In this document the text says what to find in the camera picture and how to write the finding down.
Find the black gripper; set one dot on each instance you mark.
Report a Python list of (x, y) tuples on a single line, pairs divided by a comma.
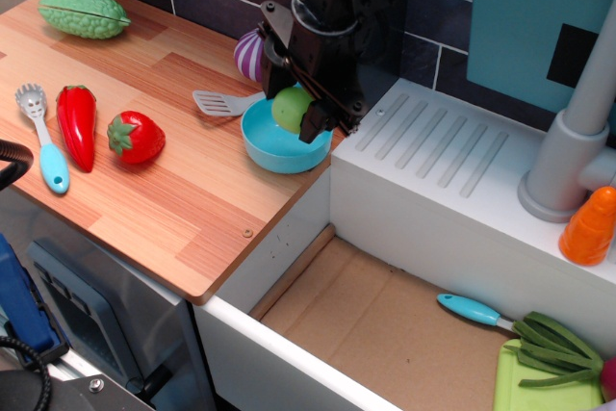
[(313, 44)]

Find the green toy pear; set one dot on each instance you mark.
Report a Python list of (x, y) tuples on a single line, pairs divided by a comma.
[(289, 106)]

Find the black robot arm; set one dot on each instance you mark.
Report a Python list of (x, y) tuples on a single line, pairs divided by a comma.
[(378, 44)]

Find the blue plastic bowl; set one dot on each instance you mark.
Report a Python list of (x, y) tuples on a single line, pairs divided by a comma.
[(275, 149)]

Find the purple striped toy onion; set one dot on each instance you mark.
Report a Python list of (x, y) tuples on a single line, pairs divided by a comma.
[(247, 55)]

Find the red toy strawberry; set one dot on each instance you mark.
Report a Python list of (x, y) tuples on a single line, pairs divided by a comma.
[(135, 138)]

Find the red toy chili pepper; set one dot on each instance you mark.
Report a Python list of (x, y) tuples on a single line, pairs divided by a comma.
[(76, 115)]

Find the green toy bitter gourd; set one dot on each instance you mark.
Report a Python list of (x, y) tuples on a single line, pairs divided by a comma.
[(87, 19)]

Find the teal box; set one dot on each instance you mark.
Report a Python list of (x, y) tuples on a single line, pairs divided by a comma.
[(533, 50)]

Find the grey toy faucet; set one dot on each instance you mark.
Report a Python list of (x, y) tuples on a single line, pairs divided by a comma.
[(573, 159)]

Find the grey toy oven door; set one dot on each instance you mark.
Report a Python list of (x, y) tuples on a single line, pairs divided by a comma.
[(123, 326)]

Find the orange toy carrot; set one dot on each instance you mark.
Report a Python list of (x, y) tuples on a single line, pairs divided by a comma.
[(588, 236)]

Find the green leafy toy vegetable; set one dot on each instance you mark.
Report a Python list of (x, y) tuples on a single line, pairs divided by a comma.
[(548, 346)]

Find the blue clamp lower left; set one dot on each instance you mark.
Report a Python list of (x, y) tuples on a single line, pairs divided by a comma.
[(29, 318)]

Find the light green cutting board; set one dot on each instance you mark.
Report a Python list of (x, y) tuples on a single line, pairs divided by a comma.
[(509, 395)]

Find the pink toy at edge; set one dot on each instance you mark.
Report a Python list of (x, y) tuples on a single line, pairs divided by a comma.
[(608, 380)]

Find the grey spatula blue handle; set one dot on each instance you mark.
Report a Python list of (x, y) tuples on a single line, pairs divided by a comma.
[(219, 104)]

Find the grey pasta spoon blue handle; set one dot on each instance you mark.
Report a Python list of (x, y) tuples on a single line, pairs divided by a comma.
[(32, 102)]

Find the blue handled utensil in sink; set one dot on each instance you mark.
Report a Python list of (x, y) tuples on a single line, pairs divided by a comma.
[(474, 311)]

